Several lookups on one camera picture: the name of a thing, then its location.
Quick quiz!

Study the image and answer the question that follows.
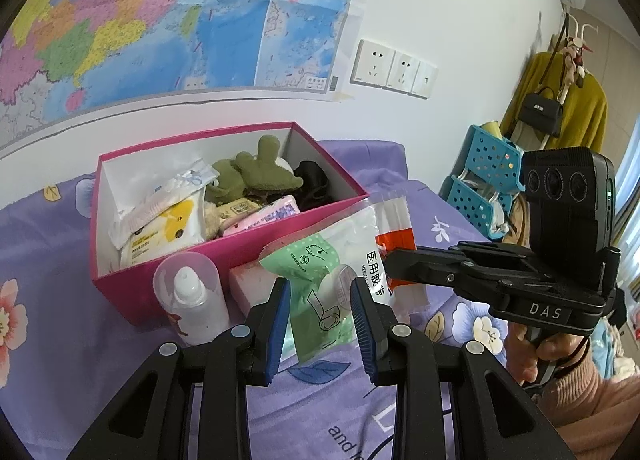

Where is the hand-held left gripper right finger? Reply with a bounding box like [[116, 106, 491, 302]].
[[349, 277, 573, 460]]

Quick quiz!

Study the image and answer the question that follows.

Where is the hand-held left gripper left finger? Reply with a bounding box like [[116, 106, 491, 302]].
[[65, 277, 293, 460]]

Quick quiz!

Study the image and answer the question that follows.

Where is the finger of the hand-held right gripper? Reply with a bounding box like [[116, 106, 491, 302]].
[[447, 240, 532, 267], [382, 248, 502, 302]]

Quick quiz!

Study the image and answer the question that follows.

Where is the medical tape packet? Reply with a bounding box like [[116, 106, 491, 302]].
[[259, 192, 431, 366]]

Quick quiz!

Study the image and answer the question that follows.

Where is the small floral tissue pack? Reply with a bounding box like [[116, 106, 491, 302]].
[[222, 194, 301, 238]]

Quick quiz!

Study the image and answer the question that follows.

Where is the white brown-labelled tissue packet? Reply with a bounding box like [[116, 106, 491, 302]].
[[220, 197, 266, 222]]

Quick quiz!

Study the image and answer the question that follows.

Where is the brown bear toy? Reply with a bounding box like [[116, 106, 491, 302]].
[[202, 202, 226, 241]]

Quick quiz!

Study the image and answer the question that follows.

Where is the black cloth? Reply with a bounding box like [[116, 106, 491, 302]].
[[292, 160, 333, 213]]

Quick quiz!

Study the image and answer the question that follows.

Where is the yellow white wet wipes packet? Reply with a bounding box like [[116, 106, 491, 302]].
[[120, 195, 207, 268]]

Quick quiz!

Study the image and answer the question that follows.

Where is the pink cardboard box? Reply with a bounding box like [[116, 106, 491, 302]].
[[90, 121, 371, 327]]

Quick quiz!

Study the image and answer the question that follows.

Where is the green frog plush toy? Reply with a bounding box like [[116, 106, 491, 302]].
[[204, 135, 305, 206]]

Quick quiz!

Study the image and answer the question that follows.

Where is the cotton swab packet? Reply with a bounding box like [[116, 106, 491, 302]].
[[112, 157, 221, 248]]

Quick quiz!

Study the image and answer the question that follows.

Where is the person's right forearm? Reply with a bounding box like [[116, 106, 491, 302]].
[[520, 340, 640, 441]]

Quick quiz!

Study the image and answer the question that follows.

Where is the person's right hand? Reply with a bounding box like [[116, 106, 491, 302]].
[[502, 324, 592, 389]]

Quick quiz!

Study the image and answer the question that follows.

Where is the large pastel tissue pack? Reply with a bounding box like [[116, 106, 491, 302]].
[[229, 262, 281, 318]]

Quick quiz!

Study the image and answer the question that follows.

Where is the window curtain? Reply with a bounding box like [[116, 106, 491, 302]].
[[615, 115, 640, 241]]

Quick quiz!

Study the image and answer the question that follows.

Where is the white spray bottle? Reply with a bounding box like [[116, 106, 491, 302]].
[[152, 251, 231, 347]]

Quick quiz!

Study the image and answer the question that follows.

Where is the blue plastic rack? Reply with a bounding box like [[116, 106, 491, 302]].
[[446, 124, 526, 241]]

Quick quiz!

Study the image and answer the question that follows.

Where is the yellow coat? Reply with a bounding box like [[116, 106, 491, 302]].
[[500, 51, 608, 156]]

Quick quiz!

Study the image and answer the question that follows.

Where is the black handbag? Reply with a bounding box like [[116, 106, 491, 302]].
[[516, 86, 565, 138]]

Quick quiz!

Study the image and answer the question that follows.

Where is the coat rack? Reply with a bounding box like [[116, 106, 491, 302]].
[[557, 12, 601, 106]]

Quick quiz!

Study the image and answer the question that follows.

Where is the purple floral bedsheet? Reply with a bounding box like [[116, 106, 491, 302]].
[[0, 140, 566, 460]]

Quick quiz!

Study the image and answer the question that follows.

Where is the white wall socket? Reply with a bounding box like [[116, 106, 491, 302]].
[[350, 39, 396, 88], [385, 51, 421, 92]]

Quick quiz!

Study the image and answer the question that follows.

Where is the wall map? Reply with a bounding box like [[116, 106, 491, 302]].
[[0, 0, 371, 151]]

